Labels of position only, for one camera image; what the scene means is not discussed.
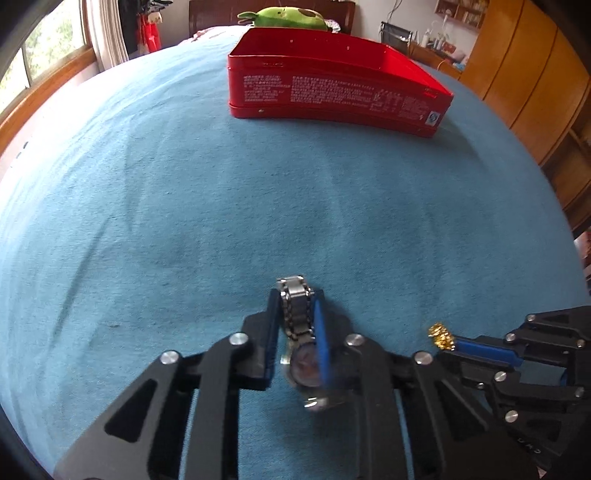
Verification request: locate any dark wooden headboard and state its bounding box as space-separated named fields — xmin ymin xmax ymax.
xmin=188 ymin=0 xmax=356 ymax=35

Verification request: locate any red hanging ornament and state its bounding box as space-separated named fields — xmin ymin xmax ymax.
xmin=139 ymin=11 xmax=162 ymax=54

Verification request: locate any red tin box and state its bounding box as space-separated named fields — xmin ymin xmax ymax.
xmin=227 ymin=28 xmax=455 ymax=139

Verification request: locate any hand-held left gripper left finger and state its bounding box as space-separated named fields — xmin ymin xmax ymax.
xmin=53 ymin=290 xmax=282 ymax=480

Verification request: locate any white curtain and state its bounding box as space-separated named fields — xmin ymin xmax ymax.
xmin=88 ymin=0 xmax=130 ymax=70

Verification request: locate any wooden side cabinet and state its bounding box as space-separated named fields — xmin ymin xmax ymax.
xmin=540 ymin=129 xmax=591 ymax=278

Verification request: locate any green plush toy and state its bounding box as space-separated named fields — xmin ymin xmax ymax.
xmin=237 ymin=6 xmax=329 ymax=32

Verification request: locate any black mesh chair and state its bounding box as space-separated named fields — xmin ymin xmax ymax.
xmin=379 ymin=21 xmax=413 ymax=56

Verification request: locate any black cord gold charm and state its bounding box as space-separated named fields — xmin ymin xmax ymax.
xmin=427 ymin=323 xmax=458 ymax=352

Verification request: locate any blue bedsheet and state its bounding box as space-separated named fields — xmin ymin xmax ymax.
xmin=0 ymin=25 xmax=591 ymax=480

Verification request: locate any wooden wardrobe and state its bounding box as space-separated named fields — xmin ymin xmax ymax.
xmin=459 ymin=0 xmax=591 ymax=167

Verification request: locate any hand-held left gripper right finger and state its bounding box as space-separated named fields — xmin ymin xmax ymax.
xmin=311 ymin=299 xmax=541 ymax=480

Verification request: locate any wooden frame window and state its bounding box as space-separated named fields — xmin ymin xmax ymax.
xmin=0 ymin=0 xmax=98 ymax=155

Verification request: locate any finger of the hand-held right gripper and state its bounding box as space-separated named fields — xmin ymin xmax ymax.
xmin=438 ymin=336 xmax=583 ymax=426
xmin=505 ymin=307 xmax=591 ymax=368

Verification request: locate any silver metal wristwatch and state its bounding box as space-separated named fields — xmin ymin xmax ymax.
xmin=276 ymin=275 xmax=352 ymax=412

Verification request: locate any wooden desk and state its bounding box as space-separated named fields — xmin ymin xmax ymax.
xmin=409 ymin=41 xmax=467 ymax=79

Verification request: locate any wooden wall shelf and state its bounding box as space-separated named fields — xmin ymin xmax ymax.
xmin=434 ymin=0 xmax=490 ymax=29

